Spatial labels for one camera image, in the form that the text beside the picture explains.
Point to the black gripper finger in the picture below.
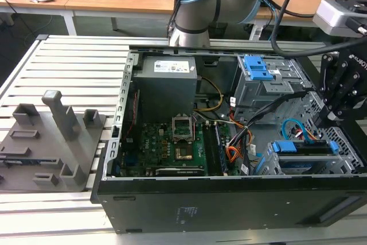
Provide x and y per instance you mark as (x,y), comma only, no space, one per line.
(348,93)
(328,84)

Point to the grey metal disk bay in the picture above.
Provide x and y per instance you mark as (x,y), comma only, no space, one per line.
(344,161)

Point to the black RAM slot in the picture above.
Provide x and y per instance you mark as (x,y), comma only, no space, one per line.
(210,147)

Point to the grey metal drive cage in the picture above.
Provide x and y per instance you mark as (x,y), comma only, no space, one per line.
(258,93)

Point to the blue drive latch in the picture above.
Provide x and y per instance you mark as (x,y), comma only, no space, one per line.
(256,68)

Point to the RAM stick with blue label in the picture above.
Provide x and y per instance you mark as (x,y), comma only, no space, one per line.
(220,150)

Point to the black open PC case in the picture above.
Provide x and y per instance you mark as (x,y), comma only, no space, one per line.
(229,207)

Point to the CPU socket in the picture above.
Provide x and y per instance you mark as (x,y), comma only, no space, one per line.
(183,153)

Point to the grey power supply unit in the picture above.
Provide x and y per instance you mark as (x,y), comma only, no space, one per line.
(163,87)

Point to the black graphics card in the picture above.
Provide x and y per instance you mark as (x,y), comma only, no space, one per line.
(180,171)

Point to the green motherboard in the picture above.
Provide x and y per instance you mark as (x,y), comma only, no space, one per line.
(160,141)

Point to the grey parts rack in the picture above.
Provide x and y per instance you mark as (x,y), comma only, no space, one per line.
(57,147)

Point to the RAM stick in rack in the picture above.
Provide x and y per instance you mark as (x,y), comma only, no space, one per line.
(25,161)

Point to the silver camera box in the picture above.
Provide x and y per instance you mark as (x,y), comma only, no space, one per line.
(332,17)

